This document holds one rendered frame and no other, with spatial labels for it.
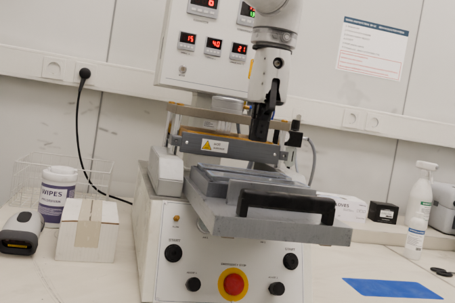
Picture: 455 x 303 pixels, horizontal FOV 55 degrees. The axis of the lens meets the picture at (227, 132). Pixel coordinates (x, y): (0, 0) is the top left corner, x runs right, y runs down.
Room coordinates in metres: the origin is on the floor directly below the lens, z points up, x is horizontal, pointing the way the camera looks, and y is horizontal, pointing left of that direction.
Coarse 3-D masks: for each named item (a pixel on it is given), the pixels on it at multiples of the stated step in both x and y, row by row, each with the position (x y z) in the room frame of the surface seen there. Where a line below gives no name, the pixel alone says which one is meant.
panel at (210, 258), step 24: (168, 216) 0.82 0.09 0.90; (192, 216) 0.84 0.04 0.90; (168, 240) 0.81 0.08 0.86; (192, 240) 0.82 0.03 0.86; (216, 240) 0.83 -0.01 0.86; (240, 240) 0.85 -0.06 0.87; (264, 240) 0.86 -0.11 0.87; (168, 264) 0.79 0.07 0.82; (192, 264) 0.80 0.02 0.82; (216, 264) 0.82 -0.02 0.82; (240, 264) 0.83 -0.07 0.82; (264, 264) 0.85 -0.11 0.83; (168, 288) 0.77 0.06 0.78; (216, 288) 0.80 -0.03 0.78; (264, 288) 0.83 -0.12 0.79; (288, 288) 0.84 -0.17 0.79
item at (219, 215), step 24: (192, 192) 0.77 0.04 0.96; (288, 192) 0.70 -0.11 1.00; (312, 192) 0.71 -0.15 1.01; (216, 216) 0.60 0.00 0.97; (264, 216) 0.64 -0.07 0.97; (288, 216) 0.66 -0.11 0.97; (312, 216) 0.69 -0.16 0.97; (288, 240) 0.63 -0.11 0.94; (312, 240) 0.64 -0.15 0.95; (336, 240) 0.65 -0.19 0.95
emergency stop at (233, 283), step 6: (228, 276) 0.81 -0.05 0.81; (234, 276) 0.81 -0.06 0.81; (240, 276) 0.82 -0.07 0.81; (228, 282) 0.80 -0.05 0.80; (234, 282) 0.80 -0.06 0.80; (240, 282) 0.81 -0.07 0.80; (228, 288) 0.80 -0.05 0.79; (234, 288) 0.80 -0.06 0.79; (240, 288) 0.80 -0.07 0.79; (234, 294) 0.80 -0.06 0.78
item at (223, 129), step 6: (186, 126) 1.08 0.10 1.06; (192, 126) 1.13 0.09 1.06; (222, 126) 1.05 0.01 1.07; (228, 126) 1.05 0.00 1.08; (180, 132) 1.05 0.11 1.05; (192, 132) 0.96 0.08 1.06; (198, 132) 0.96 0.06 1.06; (204, 132) 0.98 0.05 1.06; (210, 132) 1.01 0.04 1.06; (216, 132) 1.06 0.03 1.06; (222, 132) 1.05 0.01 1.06; (228, 132) 1.05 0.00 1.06; (234, 138) 0.98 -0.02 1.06; (240, 138) 0.99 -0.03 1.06; (246, 138) 1.01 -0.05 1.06
